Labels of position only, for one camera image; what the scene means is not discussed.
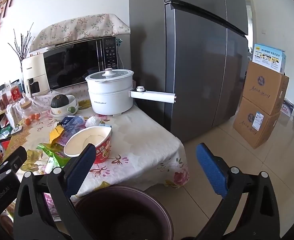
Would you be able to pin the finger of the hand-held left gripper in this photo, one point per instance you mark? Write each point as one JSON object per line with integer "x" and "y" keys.
{"x": 14, "y": 158}

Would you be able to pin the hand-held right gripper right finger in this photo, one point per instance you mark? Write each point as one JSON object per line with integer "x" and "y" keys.
{"x": 210, "y": 172}

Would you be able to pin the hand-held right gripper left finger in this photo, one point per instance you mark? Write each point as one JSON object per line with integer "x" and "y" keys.
{"x": 80, "y": 166}

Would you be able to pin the dark purple trash bin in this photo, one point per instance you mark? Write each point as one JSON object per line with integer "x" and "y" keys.
{"x": 127, "y": 215}

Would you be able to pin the red instant noodle bowl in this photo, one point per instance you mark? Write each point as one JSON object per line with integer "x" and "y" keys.
{"x": 102, "y": 150}

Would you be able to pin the white square device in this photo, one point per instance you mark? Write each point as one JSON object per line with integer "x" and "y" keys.
{"x": 17, "y": 130}

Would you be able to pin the green snack bag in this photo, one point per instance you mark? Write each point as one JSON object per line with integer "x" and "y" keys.
{"x": 54, "y": 155}

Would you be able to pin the yellow wrapper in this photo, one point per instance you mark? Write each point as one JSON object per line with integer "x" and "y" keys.
{"x": 55, "y": 135}

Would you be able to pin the clear plastic bottle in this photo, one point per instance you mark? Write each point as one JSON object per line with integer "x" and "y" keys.
{"x": 79, "y": 123}

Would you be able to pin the white plastic bag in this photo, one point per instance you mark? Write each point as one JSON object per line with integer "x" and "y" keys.
{"x": 13, "y": 115}

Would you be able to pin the dark blue snack packet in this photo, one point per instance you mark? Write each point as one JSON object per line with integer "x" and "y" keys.
{"x": 67, "y": 122}

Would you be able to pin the white crumpled tissue wad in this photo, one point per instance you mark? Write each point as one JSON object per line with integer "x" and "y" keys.
{"x": 94, "y": 122}

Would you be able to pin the glass jar with wooden lid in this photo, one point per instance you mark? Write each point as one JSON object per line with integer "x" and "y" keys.
{"x": 31, "y": 110}

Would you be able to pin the spice jar with red contents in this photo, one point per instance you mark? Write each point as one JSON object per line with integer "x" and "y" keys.
{"x": 1, "y": 101}
{"x": 7, "y": 98}

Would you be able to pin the brown cardboard box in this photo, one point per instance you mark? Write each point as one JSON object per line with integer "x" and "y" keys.
{"x": 254, "y": 127}
{"x": 264, "y": 87}

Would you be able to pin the dark green pumpkin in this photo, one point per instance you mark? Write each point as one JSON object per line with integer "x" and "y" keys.
{"x": 59, "y": 101}

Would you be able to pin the white electric cooking pot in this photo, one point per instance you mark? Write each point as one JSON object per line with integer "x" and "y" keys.
{"x": 109, "y": 97}

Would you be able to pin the small-flowered white cloth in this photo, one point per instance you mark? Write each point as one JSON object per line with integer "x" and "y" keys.
{"x": 79, "y": 90}

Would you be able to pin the cream air fryer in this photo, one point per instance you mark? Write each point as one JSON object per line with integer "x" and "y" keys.
{"x": 34, "y": 65}

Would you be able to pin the glass pot lid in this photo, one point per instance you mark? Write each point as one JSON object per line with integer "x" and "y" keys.
{"x": 117, "y": 74}

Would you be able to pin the black microwave oven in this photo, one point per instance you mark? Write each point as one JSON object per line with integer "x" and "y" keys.
{"x": 72, "y": 65}

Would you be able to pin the dry branches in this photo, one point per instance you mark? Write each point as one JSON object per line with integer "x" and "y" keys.
{"x": 22, "y": 50}

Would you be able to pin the grey refrigerator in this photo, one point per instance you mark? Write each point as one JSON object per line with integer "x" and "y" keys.
{"x": 194, "y": 55}

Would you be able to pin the blue printed box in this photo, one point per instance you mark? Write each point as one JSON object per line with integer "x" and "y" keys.
{"x": 268, "y": 57}

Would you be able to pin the floral microwave cover cloth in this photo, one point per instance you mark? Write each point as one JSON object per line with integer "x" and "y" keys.
{"x": 82, "y": 27}

